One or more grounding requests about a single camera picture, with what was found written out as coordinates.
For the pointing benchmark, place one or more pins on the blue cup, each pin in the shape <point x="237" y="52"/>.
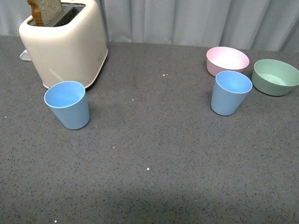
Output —
<point x="230" y="89"/>
<point x="68" y="101"/>

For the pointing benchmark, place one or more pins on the pink bowl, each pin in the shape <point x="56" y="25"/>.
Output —
<point x="225" y="58"/>

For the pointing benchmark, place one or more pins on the cream white toaster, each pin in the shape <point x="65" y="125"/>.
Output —
<point x="72" y="47"/>

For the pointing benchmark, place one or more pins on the green bowl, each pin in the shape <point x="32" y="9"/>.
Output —
<point x="274" y="77"/>

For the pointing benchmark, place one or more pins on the white power plug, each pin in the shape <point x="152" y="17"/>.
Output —
<point x="25" y="56"/>

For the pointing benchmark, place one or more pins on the brown toast slice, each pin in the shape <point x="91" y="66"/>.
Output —
<point x="44" y="11"/>

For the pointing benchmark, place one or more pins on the grey curtain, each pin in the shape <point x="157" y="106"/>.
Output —
<point x="243" y="24"/>

